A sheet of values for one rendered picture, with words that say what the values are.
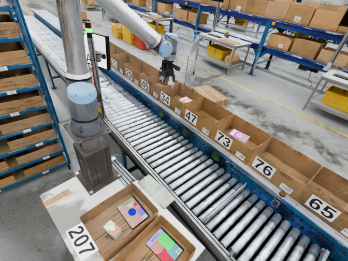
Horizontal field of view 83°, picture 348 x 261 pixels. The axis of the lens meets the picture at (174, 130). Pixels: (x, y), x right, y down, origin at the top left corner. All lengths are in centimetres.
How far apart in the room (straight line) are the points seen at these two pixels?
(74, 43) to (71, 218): 105
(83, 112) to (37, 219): 156
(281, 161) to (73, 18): 175
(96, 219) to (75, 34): 109
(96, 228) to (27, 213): 129
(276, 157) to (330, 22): 445
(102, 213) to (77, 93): 77
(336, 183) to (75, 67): 187
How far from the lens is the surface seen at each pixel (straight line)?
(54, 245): 233
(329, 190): 187
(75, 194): 160
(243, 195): 166
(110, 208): 147
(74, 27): 124
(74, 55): 127
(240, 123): 193
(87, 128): 124
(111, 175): 161
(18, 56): 207
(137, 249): 134
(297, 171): 186
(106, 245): 137
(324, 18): 596
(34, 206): 263
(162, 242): 134
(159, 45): 123
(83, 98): 115
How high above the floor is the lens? 201
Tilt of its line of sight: 38 degrees down
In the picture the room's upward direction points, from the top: 7 degrees clockwise
